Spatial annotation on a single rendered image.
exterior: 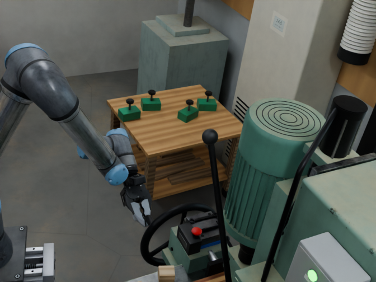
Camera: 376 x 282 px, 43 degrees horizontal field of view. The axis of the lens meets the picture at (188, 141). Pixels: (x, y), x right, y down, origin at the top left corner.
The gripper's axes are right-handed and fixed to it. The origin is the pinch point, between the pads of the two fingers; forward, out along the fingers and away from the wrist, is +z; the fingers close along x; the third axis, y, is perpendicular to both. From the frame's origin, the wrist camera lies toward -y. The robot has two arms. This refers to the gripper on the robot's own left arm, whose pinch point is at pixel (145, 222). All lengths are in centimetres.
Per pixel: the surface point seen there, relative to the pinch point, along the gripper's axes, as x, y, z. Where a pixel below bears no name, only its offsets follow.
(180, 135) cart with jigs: -57, 69, -56
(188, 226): -4.4, -23.9, 9.1
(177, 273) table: 1.2, -17.9, 20.5
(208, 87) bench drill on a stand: -118, 124, -110
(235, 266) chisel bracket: -7.0, -38.1, 24.6
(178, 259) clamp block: -1.6, -15.2, 16.4
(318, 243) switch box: 4, -89, 28
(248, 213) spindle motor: -3, -60, 16
